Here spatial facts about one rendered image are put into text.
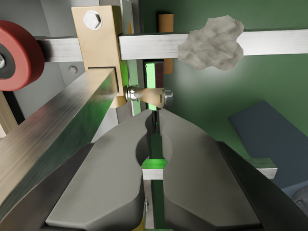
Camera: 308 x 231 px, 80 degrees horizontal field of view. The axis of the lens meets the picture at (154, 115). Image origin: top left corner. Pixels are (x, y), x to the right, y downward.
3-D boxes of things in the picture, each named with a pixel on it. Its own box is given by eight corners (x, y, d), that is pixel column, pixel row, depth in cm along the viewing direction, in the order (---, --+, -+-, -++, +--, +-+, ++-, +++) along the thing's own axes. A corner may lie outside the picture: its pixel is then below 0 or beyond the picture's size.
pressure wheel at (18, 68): (62, 16, 29) (9, 19, 19) (74, 68, 33) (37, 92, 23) (13, 19, 29) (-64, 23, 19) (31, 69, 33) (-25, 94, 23)
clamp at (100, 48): (120, 5, 26) (112, 4, 21) (130, 95, 32) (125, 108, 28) (80, 8, 26) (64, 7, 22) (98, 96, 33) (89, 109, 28)
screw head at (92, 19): (100, 9, 22) (97, 9, 21) (103, 29, 23) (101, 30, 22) (83, 10, 22) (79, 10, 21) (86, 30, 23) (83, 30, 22)
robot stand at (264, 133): (264, 99, 120) (344, 167, 68) (275, 127, 130) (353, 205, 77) (227, 117, 127) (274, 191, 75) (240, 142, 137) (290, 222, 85)
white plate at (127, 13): (132, 1, 36) (123, -2, 27) (142, 118, 48) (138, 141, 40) (129, 1, 36) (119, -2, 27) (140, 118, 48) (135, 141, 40)
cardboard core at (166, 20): (173, 13, 91) (173, 74, 106) (173, 13, 98) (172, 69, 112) (157, 14, 91) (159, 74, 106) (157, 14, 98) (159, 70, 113)
